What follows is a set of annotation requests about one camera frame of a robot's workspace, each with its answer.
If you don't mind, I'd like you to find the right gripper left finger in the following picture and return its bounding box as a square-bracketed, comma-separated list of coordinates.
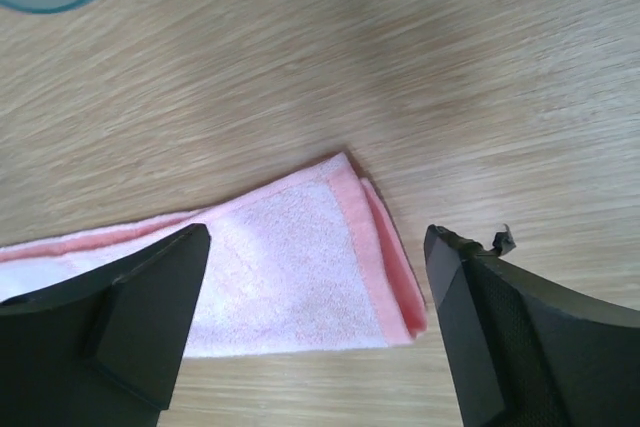
[1, 224, 210, 426]

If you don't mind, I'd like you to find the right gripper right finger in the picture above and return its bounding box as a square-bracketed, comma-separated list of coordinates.
[424, 225, 639, 426]

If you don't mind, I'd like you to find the coral pink printed towel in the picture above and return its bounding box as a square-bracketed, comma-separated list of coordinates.
[1, 154, 427, 358]

